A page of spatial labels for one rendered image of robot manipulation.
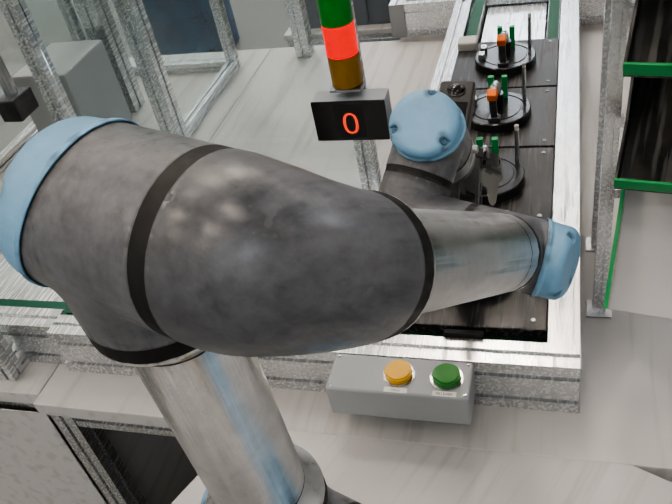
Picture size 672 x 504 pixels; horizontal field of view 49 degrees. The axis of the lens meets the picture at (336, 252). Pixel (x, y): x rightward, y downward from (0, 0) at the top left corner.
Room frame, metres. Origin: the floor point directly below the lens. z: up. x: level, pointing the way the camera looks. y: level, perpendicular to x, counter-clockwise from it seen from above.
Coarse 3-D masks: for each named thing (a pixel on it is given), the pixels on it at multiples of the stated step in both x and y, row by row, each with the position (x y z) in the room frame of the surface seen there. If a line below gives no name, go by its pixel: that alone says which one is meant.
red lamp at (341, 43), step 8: (352, 24) 1.05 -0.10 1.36; (328, 32) 1.05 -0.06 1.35; (336, 32) 1.04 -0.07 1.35; (344, 32) 1.04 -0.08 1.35; (352, 32) 1.05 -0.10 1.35; (328, 40) 1.05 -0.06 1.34; (336, 40) 1.04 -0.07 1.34; (344, 40) 1.04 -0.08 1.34; (352, 40) 1.04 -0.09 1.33; (328, 48) 1.05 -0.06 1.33; (336, 48) 1.04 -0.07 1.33; (344, 48) 1.04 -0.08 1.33; (352, 48) 1.04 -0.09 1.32; (328, 56) 1.05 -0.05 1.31; (336, 56) 1.04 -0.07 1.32; (344, 56) 1.04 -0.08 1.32
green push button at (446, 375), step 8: (440, 368) 0.70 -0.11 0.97; (448, 368) 0.70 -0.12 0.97; (456, 368) 0.69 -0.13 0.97; (432, 376) 0.69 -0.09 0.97; (440, 376) 0.69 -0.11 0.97; (448, 376) 0.68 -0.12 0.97; (456, 376) 0.68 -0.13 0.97; (440, 384) 0.67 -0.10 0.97; (448, 384) 0.67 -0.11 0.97; (456, 384) 0.67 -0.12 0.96
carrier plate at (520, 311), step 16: (464, 304) 0.82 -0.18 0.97; (480, 304) 0.81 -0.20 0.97; (496, 304) 0.80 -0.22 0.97; (512, 304) 0.79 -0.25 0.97; (528, 304) 0.79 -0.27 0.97; (544, 304) 0.78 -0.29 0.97; (432, 320) 0.80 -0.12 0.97; (448, 320) 0.79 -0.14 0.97; (464, 320) 0.78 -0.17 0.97; (480, 320) 0.78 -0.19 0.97; (496, 320) 0.77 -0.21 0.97; (512, 320) 0.76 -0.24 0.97; (528, 320) 0.75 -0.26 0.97; (544, 320) 0.75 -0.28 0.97; (496, 336) 0.75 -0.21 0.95; (512, 336) 0.75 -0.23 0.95; (528, 336) 0.74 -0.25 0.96; (544, 336) 0.73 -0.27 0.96
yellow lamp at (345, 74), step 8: (352, 56) 1.05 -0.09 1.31; (336, 64) 1.04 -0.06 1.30; (344, 64) 1.04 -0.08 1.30; (352, 64) 1.04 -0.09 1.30; (360, 64) 1.05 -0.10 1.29; (336, 72) 1.04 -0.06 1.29; (344, 72) 1.04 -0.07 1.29; (352, 72) 1.04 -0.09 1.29; (360, 72) 1.05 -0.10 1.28; (336, 80) 1.05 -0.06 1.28; (344, 80) 1.04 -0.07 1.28; (352, 80) 1.04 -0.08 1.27; (360, 80) 1.05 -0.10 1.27; (336, 88) 1.05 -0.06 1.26; (344, 88) 1.04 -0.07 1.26
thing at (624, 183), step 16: (640, 80) 0.87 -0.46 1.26; (656, 80) 0.86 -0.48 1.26; (640, 96) 0.85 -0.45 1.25; (656, 96) 0.84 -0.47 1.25; (640, 112) 0.83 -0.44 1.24; (656, 112) 0.82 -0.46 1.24; (624, 128) 0.80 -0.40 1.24; (640, 128) 0.81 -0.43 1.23; (656, 128) 0.80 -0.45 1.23; (624, 144) 0.79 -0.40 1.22; (640, 144) 0.78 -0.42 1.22; (656, 144) 0.78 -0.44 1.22; (624, 160) 0.77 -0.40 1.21; (640, 160) 0.76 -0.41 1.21; (656, 160) 0.76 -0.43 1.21; (624, 176) 0.75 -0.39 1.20; (640, 176) 0.74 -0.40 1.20; (656, 176) 0.74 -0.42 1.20; (656, 192) 0.72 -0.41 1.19
